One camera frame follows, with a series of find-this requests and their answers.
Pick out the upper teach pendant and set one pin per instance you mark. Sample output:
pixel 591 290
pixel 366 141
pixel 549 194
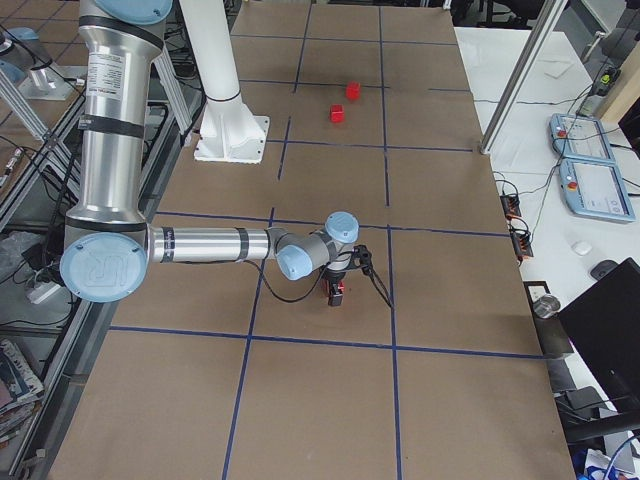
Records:
pixel 579 137

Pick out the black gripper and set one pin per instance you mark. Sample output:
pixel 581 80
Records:
pixel 335 278

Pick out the teach pendant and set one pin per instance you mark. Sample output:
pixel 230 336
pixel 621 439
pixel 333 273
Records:
pixel 579 137
pixel 595 189

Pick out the lower teach pendant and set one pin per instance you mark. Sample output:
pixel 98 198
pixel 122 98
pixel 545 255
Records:
pixel 595 189

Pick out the small white case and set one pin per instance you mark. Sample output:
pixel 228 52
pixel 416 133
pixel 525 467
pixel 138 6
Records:
pixel 581 248

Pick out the black laptop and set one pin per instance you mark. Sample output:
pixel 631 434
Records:
pixel 603 326

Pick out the black computer mouse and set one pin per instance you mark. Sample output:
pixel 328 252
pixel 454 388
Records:
pixel 602 268

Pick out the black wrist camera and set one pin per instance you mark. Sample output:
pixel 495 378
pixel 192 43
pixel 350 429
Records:
pixel 361 259

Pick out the white power strip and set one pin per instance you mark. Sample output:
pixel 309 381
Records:
pixel 42 291

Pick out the orange black connector box near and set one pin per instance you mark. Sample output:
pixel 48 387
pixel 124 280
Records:
pixel 521 240

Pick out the white camera mast pillar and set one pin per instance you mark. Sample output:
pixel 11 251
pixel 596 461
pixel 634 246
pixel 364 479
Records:
pixel 229 132

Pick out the orange black connector box far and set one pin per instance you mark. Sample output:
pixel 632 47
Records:
pixel 511 206

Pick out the orange black connector box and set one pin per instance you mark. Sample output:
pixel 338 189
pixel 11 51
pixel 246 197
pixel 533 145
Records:
pixel 521 240
pixel 511 206

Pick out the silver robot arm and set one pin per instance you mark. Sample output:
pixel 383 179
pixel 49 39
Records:
pixel 108 242

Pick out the aluminium frame post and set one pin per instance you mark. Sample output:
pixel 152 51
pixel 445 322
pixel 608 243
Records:
pixel 547 20

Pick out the metal cup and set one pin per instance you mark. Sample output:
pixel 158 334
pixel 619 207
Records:
pixel 546 306

